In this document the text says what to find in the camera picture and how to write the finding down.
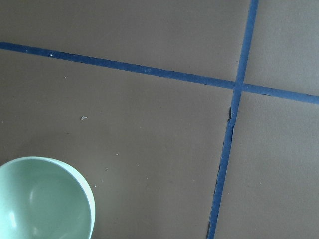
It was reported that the green bowl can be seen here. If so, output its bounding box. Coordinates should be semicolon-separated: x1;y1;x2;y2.
0;156;96;239

